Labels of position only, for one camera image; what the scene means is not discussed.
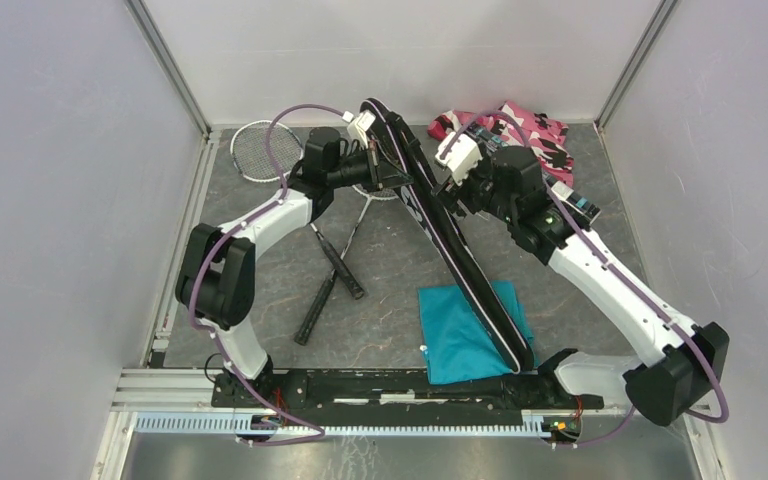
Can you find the black shuttlecock tube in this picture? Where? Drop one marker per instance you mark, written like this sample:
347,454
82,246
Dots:
519,177

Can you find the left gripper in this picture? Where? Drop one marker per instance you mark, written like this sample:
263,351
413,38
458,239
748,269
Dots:
383,174

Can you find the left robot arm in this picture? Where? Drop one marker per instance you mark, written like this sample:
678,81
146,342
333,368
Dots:
217,276

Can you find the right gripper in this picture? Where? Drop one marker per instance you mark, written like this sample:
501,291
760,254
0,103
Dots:
449,192

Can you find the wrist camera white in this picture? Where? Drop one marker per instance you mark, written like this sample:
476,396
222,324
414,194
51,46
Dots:
458,156
359,128

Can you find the slotted cable duct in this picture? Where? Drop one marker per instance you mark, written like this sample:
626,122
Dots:
264,425

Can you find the teal folded cloth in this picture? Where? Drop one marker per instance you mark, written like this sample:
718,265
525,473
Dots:
456,347

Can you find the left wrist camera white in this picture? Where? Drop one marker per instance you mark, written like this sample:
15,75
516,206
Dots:
359,128

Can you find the pink camouflage bag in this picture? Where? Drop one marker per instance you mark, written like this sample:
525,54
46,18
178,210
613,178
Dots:
544,135

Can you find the black racket cover bag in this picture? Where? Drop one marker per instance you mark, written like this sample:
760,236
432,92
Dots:
439,226

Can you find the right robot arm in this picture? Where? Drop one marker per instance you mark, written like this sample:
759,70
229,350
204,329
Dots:
675,362

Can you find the badminton racket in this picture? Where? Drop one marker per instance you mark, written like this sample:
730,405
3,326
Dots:
263,159
331,285

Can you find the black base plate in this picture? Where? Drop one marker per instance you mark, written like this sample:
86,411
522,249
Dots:
405,398

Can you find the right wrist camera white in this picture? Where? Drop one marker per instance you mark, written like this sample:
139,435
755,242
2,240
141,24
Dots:
458,156

